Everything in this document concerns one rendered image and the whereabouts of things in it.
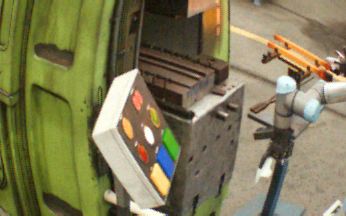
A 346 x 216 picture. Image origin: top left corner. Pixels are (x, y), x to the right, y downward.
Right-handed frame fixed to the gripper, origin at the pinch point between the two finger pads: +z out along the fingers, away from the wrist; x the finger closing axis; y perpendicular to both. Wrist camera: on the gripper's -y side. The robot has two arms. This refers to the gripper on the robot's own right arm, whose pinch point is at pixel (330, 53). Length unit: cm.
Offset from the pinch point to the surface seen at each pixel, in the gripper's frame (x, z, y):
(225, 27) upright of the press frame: -28, 50, 2
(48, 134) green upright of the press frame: -112, 72, 27
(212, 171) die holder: -66, 26, 41
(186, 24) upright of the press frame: -49, 55, -3
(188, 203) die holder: -81, 25, 49
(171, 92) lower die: -82, 35, 6
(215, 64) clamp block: -56, 36, 5
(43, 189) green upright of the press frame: -115, 79, 59
